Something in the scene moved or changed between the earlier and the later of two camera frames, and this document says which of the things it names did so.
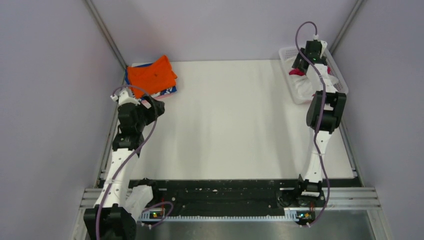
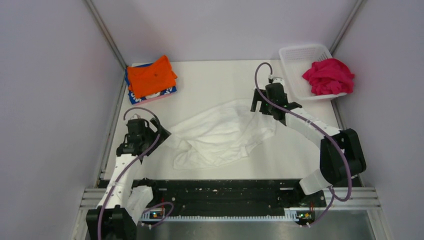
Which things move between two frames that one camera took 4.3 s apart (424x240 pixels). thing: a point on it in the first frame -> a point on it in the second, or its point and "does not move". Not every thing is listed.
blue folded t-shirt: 169,90 does not move
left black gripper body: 146,115 -> 150,135
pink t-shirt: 299,72 -> 329,76
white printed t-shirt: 304,91 -> 219,133
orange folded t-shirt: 148,79 does not move
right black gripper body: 298,62 -> 265,108
